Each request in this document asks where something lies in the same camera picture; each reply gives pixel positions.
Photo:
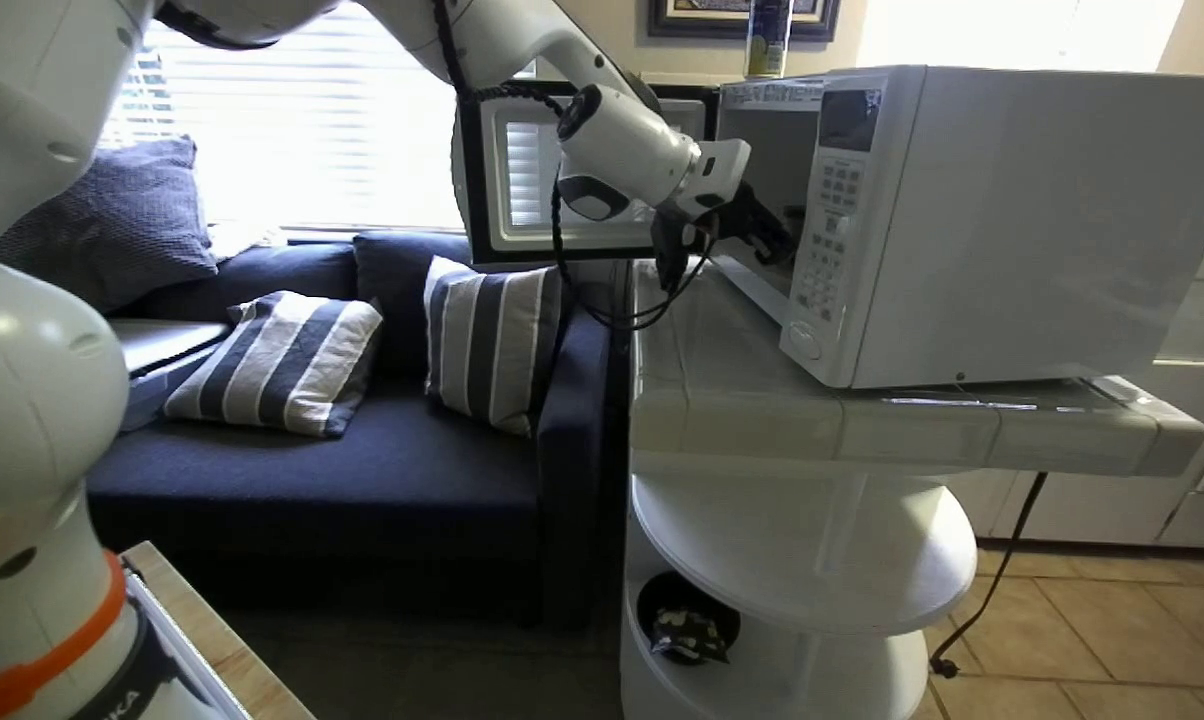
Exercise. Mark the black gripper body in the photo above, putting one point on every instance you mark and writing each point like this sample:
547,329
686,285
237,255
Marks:
730,208

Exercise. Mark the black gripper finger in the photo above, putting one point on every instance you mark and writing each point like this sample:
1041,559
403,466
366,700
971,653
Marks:
767,245
768,216

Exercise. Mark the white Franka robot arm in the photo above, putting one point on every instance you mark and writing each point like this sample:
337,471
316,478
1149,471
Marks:
43,403

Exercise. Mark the black framed microwave door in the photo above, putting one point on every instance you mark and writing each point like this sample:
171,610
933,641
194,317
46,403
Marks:
512,152

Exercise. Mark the white microwave oven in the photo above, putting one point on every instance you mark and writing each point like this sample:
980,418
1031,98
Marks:
1027,226

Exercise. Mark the blue yellow spray can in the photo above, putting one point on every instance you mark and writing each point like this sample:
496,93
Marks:
768,42

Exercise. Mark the dark framed picture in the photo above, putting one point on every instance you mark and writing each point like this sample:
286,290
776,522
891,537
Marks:
704,18

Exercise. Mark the blue white striped pillow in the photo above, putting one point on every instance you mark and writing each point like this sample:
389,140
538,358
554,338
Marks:
491,341
280,364

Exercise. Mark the white tiled counter with shelves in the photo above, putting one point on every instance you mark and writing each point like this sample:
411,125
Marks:
784,534

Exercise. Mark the white window blinds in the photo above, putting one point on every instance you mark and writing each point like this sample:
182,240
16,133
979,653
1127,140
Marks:
306,122

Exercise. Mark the navy blue sofa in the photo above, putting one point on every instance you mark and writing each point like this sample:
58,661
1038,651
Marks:
386,493

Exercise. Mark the grey laptop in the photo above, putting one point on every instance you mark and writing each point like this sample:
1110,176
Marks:
166,341

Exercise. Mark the blue folded blanket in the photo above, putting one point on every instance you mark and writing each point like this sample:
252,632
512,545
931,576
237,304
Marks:
161,395

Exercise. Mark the plain blue pillow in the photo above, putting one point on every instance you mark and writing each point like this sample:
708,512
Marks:
121,221

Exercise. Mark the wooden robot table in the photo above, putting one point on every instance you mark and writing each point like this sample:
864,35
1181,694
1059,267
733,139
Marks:
222,641

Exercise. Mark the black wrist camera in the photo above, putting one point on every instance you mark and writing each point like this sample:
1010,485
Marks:
673,245

